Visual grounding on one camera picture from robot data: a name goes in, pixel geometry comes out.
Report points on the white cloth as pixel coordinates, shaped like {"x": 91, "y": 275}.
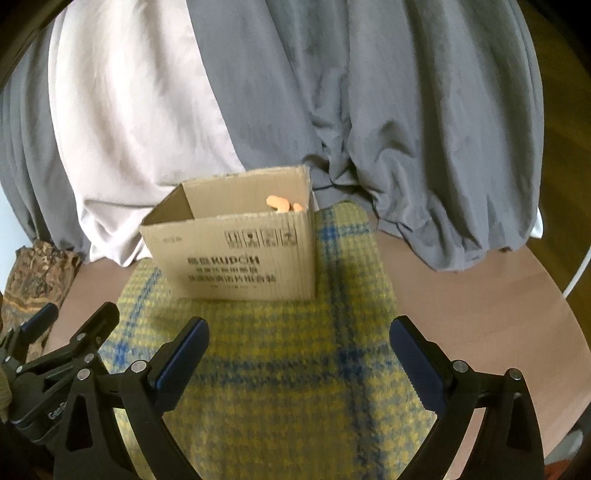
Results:
{"x": 129, "y": 138}

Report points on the yellow blue plaid mat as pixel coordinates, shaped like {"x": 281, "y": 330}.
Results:
{"x": 286, "y": 369}

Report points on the brown patterned cloth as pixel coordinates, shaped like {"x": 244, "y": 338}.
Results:
{"x": 37, "y": 277}

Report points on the printed cardboard box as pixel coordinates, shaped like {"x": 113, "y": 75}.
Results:
{"x": 240, "y": 258}

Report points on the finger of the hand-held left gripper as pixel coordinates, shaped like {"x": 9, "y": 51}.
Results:
{"x": 39, "y": 321}
{"x": 94, "y": 330}

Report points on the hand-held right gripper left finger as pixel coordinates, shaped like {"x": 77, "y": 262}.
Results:
{"x": 182, "y": 360}

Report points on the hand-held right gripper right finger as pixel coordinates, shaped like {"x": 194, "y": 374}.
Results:
{"x": 418, "y": 364}

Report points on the grey cloth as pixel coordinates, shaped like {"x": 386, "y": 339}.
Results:
{"x": 369, "y": 92}

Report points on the yellow duck plush toy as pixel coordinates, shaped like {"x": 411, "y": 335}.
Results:
{"x": 284, "y": 204}

